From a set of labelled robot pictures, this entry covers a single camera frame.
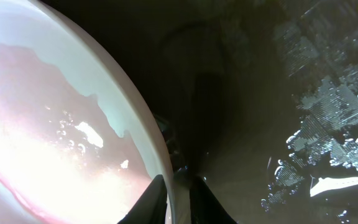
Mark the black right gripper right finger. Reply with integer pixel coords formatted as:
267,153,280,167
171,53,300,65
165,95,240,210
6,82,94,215
190,176,236,224

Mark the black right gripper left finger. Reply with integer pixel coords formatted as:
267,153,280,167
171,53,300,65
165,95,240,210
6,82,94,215
117,174,167,224

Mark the large brown serving tray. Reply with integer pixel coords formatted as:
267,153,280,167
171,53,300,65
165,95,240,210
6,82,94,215
48,0,358,223

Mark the pink stained white plate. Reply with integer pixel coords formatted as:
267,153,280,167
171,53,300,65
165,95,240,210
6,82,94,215
0,1,175,223

